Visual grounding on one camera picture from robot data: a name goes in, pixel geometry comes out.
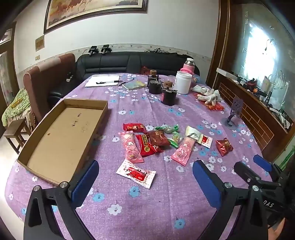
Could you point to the red bag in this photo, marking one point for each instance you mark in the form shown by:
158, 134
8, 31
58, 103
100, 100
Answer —
145, 70

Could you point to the red black-label snack packet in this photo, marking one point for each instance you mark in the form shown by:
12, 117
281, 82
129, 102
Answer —
146, 145

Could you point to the green patterned cloth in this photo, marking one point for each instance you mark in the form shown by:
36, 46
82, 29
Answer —
13, 106

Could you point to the dark red shiny snack packet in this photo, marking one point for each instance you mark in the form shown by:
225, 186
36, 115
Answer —
159, 138

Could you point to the wooden stool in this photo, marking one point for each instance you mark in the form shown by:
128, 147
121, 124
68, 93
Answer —
16, 131

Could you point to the black jar with cork knob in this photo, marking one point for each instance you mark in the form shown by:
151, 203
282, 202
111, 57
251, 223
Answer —
154, 87
152, 75

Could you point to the pink cartoon snack packet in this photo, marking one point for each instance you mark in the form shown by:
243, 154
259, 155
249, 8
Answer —
183, 151
131, 147

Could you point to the dark slim pen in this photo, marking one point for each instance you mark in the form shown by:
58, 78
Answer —
125, 82

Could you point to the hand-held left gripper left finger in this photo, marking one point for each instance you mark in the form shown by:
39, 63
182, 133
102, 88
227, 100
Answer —
85, 182

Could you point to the pink sleeved thermos bottle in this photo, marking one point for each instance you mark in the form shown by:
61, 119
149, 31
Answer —
187, 67

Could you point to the red portrait snack packet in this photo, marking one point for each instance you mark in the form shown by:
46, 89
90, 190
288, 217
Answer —
134, 127

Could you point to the black pen with white barrel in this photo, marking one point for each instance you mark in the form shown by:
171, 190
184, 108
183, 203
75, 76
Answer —
106, 82

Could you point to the brown upholstered armchair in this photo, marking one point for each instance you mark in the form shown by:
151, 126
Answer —
46, 87

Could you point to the black leather sofa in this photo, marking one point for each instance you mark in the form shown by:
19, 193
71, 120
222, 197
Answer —
115, 63

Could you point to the white cotton gloves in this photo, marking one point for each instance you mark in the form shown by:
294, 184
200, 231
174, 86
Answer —
209, 95

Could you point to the wooden glass cabinet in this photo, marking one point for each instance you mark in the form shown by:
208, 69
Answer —
253, 115

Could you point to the black jar with red label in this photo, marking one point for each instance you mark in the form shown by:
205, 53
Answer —
169, 97

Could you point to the red foil wrapper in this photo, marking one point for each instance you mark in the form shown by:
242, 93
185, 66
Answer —
215, 106

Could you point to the white grey red snack packet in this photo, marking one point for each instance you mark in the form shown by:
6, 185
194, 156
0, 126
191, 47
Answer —
198, 136

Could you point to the grey phone stand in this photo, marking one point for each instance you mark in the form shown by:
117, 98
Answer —
235, 108

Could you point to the small crinkled red snack packet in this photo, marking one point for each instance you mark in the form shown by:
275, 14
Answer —
224, 147

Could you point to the wooden glazed door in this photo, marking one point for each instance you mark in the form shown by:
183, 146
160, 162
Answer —
7, 69

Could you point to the green wrapped candy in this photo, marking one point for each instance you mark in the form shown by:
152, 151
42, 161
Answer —
175, 139
167, 128

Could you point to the shallow cardboard box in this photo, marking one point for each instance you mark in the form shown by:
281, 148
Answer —
60, 138

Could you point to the small colourful notebook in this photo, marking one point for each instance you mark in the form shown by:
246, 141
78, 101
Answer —
133, 85

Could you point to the purple floral tablecloth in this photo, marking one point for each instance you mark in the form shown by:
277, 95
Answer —
166, 203

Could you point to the white paper sheet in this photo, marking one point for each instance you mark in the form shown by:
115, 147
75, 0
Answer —
101, 79

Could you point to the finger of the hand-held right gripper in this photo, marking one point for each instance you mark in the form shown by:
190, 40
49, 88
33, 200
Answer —
246, 173
262, 162

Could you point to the black device on sofa back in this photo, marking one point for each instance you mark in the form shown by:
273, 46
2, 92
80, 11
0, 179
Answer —
105, 49
93, 50

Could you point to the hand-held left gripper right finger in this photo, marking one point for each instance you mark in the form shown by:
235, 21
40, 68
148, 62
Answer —
205, 182

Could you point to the white plastic mug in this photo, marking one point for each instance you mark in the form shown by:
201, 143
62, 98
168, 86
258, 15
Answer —
183, 83

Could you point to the framed horse painting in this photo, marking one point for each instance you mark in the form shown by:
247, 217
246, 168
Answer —
92, 11

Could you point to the small wall plaque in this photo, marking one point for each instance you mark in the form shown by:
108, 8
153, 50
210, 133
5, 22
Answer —
39, 42

